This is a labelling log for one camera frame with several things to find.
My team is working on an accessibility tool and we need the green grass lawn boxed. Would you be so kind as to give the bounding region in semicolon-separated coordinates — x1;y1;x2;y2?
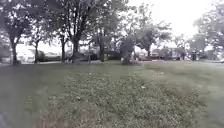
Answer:
0;59;224;128

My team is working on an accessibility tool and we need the row of trees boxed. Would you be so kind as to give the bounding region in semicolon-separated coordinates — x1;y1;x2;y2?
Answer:
0;0;224;66

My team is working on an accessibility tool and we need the pale path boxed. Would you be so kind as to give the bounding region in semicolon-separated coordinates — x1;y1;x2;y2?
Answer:
19;59;101;65

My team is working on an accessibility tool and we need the dark bin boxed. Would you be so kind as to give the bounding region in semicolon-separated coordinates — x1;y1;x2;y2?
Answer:
191;50;198;62

